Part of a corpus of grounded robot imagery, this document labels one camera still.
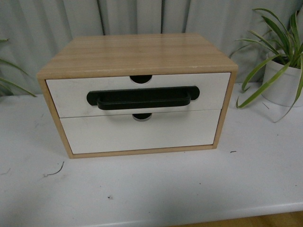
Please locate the light wooden drawer cabinet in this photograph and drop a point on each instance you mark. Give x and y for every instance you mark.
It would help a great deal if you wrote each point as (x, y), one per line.
(139, 57)

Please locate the grey curtain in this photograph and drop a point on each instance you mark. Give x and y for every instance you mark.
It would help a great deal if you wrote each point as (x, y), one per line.
(34, 31)

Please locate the green spider plant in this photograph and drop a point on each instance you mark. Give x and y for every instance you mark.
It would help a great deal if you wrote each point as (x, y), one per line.
(284, 48)
(6, 84)

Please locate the black drawer handle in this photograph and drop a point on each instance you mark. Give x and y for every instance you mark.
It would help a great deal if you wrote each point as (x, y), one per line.
(158, 97)

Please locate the white drawer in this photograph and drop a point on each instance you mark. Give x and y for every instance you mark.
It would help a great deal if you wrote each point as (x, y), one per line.
(122, 132)
(70, 95)

